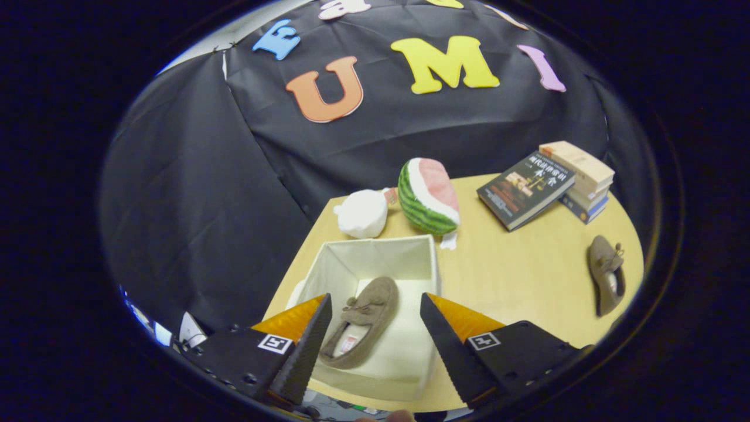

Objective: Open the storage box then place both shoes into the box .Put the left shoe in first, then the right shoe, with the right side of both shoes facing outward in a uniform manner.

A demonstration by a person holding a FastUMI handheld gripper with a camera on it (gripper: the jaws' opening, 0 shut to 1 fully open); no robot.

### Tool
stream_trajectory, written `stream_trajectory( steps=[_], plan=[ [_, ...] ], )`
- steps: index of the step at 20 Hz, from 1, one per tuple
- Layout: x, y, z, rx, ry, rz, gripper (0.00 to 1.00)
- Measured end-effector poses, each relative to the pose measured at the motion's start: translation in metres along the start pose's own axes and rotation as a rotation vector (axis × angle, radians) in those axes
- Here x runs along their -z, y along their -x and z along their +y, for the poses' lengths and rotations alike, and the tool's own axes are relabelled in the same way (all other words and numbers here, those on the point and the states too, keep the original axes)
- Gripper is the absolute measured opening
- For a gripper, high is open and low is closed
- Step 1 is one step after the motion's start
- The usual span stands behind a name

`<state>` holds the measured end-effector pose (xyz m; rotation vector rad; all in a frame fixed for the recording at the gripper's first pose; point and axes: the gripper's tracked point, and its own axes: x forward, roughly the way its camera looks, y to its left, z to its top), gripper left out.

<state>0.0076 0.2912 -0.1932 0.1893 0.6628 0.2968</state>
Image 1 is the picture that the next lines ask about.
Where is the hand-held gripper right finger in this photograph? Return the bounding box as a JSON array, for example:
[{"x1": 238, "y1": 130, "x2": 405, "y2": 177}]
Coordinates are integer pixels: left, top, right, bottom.
[{"x1": 420, "y1": 292, "x2": 592, "y2": 410}]

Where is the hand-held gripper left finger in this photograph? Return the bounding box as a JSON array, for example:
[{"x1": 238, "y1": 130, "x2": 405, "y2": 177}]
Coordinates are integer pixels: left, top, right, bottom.
[{"x1": 178, "y1": 293, "x2": 333, "y2": 409}]

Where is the brown suede loafer shoe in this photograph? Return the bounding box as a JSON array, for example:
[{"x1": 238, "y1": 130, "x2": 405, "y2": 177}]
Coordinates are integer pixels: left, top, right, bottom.
[
  {"x1": 319, "y1": 277, "x2": 400, "y2": 370},
  {"x1": 588, "y1": 235, "x2": 627, "y2": 318}
]

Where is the cream fabric storage box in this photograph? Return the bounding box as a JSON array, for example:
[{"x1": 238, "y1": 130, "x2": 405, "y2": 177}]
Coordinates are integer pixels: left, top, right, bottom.
[{"x1": 285, "y1": 234, "x2": 441, "y2": 403}]

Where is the white paper sheet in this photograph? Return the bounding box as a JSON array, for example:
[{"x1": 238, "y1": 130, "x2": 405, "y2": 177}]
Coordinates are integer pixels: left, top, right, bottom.
[{"x1": 178, "y1": 311, "x2": 207, "y2": 348}]

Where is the white plush toy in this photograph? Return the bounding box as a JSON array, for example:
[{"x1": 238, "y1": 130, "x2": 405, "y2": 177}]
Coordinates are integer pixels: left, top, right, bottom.
[{"x1": 333, "y1": 188, "x2": 400, "y2": 240}]

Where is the lit display screen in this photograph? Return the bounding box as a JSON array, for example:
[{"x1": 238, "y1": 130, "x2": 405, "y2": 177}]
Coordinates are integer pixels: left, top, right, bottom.
[{"x1": 120, "y1": 285, "x2": 174, "y2": 348}]

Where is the watermelon slice plush toy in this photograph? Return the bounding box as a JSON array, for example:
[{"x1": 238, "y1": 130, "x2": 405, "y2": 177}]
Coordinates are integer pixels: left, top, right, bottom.
[{"x1": 397, "y1": 157, "x2": 462, "y2": 251}]

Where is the black backdrop cloth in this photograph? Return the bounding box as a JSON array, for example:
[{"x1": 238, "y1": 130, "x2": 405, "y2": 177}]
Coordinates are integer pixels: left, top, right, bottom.
[{"x1": 100, "y1": 0, "x2": 657, "y2": 335}]

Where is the black cover book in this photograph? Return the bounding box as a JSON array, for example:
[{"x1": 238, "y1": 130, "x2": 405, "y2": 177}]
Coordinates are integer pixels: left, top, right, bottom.
[{"x1": 476, "y1": 151, "x2": 577, "y2": 232}]

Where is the blue cover book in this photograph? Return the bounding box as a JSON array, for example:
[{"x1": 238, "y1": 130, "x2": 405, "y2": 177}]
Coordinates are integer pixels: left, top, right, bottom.
[{"x1": 558, "y1": 193, "x2": 609, "y2": 225}]

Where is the tan cover book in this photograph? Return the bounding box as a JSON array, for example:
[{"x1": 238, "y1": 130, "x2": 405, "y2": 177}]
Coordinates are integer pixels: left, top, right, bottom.
[{"x1": 538, "y1": 141, "x2": 615, "y2": 189}]

